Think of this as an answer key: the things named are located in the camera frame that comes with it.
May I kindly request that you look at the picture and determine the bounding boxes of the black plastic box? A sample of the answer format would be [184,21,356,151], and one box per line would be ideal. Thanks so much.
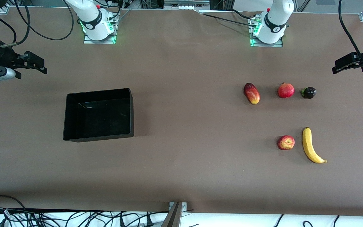
[63,88,134,143]

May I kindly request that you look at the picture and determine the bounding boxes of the yellow banana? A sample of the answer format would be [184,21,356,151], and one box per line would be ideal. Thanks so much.
[302,127,328,164]

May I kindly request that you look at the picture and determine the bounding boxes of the red yellow apple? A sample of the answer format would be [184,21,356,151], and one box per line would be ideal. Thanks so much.
[277,135,295,151]

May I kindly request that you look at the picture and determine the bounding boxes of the dark purple eggplant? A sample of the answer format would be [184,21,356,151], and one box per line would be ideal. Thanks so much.
[301,87,317,99]

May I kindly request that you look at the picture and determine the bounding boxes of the red pomegranate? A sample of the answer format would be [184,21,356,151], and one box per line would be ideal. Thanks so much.
[278,82,295,99]

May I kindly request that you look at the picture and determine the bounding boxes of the red yellow mango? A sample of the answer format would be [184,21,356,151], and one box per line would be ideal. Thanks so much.
[244,83,260,105]

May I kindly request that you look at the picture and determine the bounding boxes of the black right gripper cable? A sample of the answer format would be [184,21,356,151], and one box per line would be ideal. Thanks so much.
[0,0,31,48]

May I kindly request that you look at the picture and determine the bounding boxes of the long looping black cable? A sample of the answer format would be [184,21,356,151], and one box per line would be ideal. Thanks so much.
[13,0,75,41]

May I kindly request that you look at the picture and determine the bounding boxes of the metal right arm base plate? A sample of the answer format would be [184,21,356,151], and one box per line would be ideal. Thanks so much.
[84,16,117,44]

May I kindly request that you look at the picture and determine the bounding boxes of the black cable across table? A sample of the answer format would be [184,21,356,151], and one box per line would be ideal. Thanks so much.
[199,11,261,29]

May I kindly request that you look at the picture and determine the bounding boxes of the grey metal post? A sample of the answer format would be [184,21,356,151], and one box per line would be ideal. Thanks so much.
[161,201,188,227]

